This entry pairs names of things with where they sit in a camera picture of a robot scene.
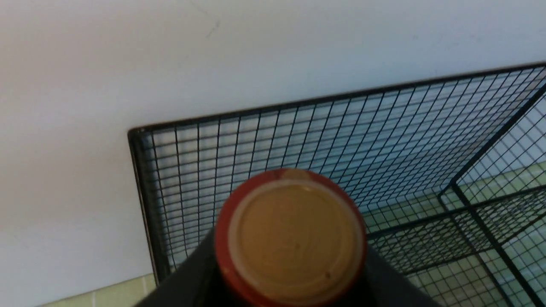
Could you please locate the black wire mesh shelf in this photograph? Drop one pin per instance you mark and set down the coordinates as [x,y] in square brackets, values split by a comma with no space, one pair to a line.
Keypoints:
[401,153]

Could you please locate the green checked tablecloth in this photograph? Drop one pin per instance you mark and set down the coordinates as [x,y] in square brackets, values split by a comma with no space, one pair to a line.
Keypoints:
[462,272]

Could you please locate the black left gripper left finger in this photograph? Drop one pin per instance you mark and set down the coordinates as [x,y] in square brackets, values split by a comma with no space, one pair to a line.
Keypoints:
[196,283]

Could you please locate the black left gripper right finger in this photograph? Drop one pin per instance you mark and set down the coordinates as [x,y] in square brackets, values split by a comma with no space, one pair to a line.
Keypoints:
[390,288]

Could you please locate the red label soy sauce bottle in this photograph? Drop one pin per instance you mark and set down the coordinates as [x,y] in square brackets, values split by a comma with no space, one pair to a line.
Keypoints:
[290,238]

